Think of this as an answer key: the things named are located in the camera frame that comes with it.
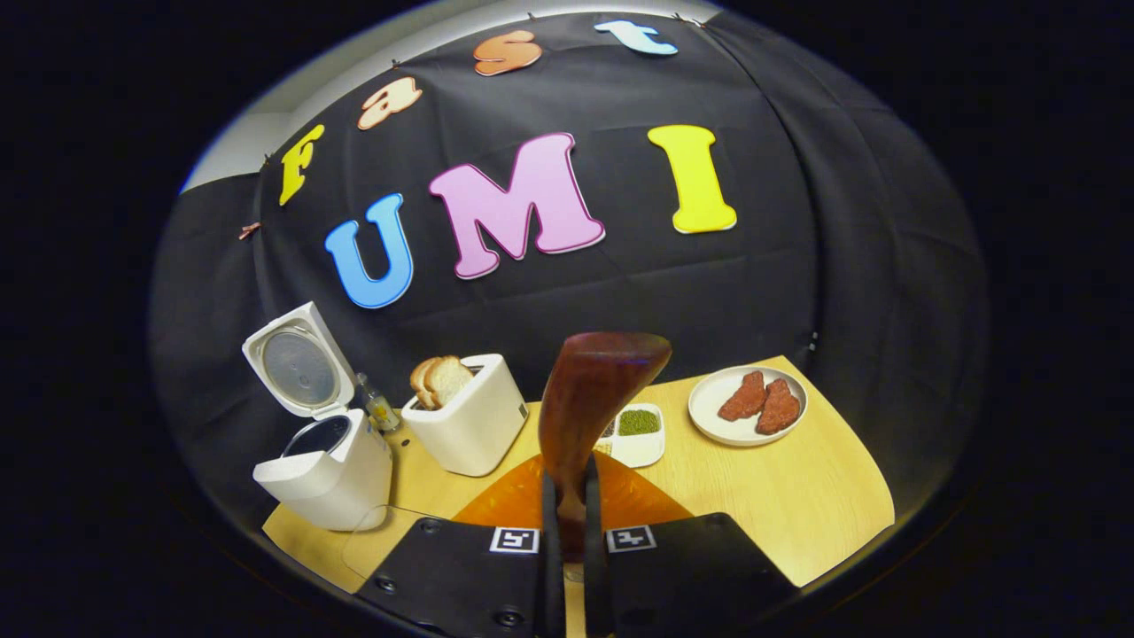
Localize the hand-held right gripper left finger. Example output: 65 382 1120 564
354 454 565 638

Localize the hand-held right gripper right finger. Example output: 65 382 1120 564
583 452 798 638

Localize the brown wooden spoon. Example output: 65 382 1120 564
538 332 672 564

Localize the white rice cooker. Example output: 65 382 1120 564
242 301 393 533

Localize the white divided bean dish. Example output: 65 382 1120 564
595 403 666 469

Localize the white toaster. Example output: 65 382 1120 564
401 354 529 478

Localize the white round plate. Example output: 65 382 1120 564
688 366 809 447

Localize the toast bread slice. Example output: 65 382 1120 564
410 357 444 410
423 354 475 408

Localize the small glass bottle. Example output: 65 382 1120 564
356 372 401 433

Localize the red meat piece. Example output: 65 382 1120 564
718 370 768 422
756 378 802 436

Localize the black backdrop cloth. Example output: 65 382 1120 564
149 11 989 533

